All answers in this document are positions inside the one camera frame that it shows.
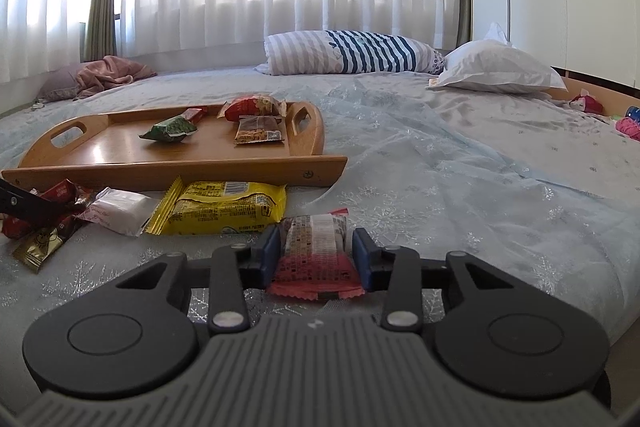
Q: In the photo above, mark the pink red snack packet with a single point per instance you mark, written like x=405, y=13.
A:
x=314, y=263

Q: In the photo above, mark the pink crumpled cloth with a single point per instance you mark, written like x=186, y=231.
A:
x=109, y=73

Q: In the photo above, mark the olive green drape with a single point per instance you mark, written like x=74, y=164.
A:
x=100, y=30

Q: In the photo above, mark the mauve pillow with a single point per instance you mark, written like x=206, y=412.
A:
x=63, y=85

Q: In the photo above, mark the wooden serving tray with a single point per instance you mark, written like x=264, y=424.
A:
x=107, y=150

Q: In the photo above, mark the green snack packet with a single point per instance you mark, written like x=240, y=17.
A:
x=171, y=130

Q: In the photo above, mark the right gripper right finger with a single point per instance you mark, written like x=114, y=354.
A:
x=395, y=270

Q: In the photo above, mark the striped pillow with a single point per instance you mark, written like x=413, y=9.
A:
x=309, y=52

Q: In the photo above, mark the small dark red snack bar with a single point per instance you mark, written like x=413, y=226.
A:
x=194, y=114

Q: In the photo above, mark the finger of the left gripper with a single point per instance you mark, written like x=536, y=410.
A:
x=21, y=204

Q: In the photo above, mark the light blue snowflake sheer cloth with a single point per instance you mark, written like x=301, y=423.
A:
x=445, y=194

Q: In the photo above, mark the red white small toy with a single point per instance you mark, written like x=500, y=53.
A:
x=586, y=103

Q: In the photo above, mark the long red wafer bar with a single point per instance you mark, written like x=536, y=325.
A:
x=63, y=192

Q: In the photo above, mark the yellow snack packet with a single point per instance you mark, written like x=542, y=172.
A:
x=211, y=208

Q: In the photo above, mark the brown almond chocolate bar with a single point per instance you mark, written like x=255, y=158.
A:
x=258, y=130

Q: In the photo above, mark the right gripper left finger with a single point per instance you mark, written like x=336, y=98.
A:
x=235, y=268

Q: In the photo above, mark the pink toy on bedside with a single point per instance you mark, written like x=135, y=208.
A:
x=629, y=125

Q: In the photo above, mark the gold cherry drop sachet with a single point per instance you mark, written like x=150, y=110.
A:
x=39, y=246

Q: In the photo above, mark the white pillow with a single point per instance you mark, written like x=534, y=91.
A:
x=493, y=65

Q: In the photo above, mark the red peanut snack bag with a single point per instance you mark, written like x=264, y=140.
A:
x=252, y=105

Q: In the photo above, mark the wooden bed frame edge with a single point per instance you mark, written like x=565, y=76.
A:
x=615, y=97

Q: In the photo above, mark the grey bed sheet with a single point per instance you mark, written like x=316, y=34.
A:
x=539, y=136

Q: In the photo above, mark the white pink candy packet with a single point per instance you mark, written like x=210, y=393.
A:
x=120, y=211

